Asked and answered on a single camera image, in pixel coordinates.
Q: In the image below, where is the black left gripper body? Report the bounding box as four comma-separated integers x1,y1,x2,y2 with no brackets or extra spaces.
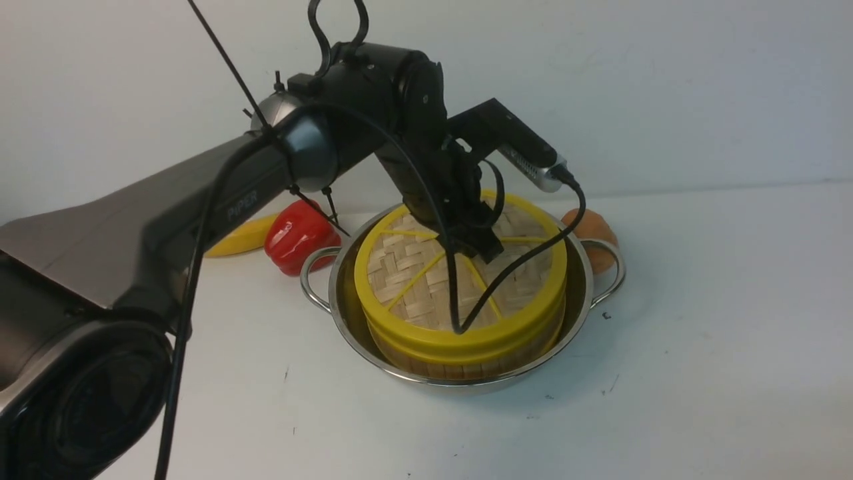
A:
376,98,560,262

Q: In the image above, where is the yellow bamboo steamer lid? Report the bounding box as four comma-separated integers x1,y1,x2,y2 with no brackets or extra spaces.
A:
354,205,569,335

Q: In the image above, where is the stainless steel pot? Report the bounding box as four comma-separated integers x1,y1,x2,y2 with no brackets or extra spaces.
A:
299,207,626,396

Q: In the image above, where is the yellow bamboo steamer basket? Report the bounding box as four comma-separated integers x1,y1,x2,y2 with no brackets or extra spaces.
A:
367,297,566,381

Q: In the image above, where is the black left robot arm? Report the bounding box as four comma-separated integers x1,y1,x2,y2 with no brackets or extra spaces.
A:
2,42,566,479

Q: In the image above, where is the orange toy fruit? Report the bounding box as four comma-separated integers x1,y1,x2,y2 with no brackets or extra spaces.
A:
560,208,620,275

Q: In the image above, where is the red toy bell pepper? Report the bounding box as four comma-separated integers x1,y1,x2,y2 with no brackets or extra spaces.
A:
264,199,341,277

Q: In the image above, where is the yellow toy banana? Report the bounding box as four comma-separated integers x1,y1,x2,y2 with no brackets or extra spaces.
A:
205,215,277,258

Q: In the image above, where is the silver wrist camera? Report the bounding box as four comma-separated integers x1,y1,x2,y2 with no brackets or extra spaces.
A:
497,145,567,193

